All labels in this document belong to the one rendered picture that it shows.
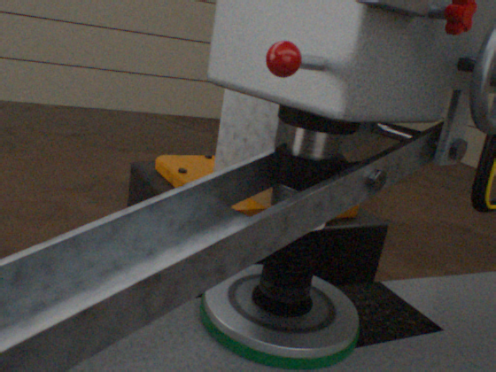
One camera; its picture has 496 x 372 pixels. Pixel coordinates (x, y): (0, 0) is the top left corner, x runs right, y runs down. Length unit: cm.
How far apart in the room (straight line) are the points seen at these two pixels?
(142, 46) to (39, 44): 120
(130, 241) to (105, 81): 598
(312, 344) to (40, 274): 32
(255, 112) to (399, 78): 87
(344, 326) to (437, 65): 34
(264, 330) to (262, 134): 82
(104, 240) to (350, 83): 29
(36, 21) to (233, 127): 514
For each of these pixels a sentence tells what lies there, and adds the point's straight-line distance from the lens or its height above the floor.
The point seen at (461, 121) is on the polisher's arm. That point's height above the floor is 113.
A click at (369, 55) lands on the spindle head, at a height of 119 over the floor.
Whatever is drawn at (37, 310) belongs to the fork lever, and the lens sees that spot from 50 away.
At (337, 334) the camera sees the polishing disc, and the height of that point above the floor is 86.
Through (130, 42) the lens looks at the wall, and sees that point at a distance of 649.
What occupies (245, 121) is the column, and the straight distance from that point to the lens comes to 138.
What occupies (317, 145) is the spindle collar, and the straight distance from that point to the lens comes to 58.
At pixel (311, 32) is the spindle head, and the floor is 121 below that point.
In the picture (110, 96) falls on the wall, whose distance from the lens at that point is 653.
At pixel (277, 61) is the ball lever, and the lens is 43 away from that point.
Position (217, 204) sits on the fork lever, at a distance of 60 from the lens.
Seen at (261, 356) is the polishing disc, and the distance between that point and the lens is 61.
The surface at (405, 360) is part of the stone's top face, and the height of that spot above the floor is 83.
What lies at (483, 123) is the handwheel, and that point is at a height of 114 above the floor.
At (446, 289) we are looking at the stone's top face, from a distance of 93.
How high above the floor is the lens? 119
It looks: 17 degrees down
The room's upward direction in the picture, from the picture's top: 9 degrees clockwise
